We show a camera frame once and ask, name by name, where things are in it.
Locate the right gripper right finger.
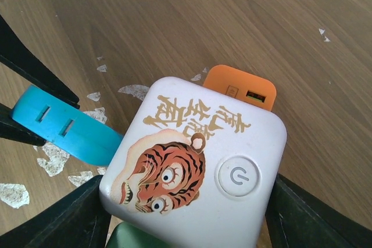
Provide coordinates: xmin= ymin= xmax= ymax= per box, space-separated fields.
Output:
xmin=265 ymin=174 xmax=371 ymax=247

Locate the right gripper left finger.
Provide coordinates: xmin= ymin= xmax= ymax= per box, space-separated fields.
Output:
xmin=1 ymin=175 xmax=111 ymax=247

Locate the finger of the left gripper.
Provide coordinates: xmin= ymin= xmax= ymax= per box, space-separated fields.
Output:
xmin=0 ymin=104 xmax=47 ymax=146
xmin=1 ymin=18 xmax=80 ymax=109

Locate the green usb charger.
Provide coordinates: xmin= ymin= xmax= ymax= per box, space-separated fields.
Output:
xmin=106 ymin=222 xmax=171 ymax=248

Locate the blue plug adapter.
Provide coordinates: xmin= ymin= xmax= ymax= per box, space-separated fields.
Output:
xmin=11 ymin=85 xmax=123 ymax=166

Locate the white tiger charger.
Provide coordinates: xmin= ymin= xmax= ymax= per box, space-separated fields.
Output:
xmin=99 ymin=77 xmax=287 ymax=247

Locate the orange power strip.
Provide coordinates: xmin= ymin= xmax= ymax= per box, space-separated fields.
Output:
xmin=203 ymin=64 xmax=277 ymax=111

